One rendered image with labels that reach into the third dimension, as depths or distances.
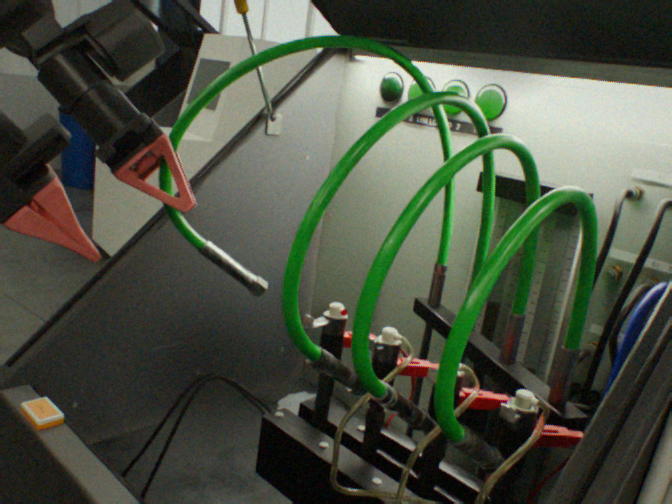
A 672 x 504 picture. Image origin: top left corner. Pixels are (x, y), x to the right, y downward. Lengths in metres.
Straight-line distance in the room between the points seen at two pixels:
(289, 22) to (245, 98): 2.72
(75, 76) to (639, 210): 0.65
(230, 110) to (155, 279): 2.70
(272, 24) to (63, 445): 5.84
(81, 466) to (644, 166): 0.72
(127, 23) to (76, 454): 0.47
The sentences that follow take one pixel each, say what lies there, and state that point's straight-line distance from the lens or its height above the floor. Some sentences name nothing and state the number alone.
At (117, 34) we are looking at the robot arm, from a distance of 0.74.
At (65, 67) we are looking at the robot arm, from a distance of 0.72.
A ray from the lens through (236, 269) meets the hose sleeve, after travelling 0.75.
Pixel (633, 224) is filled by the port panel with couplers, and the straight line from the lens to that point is 0.84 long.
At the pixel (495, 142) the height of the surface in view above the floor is 1.34.
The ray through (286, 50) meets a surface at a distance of 0.72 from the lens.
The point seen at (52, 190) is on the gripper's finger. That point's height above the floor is 1.28.
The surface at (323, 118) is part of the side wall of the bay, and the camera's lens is 1.08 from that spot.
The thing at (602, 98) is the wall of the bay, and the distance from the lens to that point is 0.86.
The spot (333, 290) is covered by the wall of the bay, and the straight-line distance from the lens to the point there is 1.13.
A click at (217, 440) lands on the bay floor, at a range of 1.02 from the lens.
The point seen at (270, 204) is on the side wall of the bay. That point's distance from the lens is 1.04.
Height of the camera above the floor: 1.37
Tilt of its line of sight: 15 degrees down
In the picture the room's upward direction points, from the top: 8 degrees clockwise
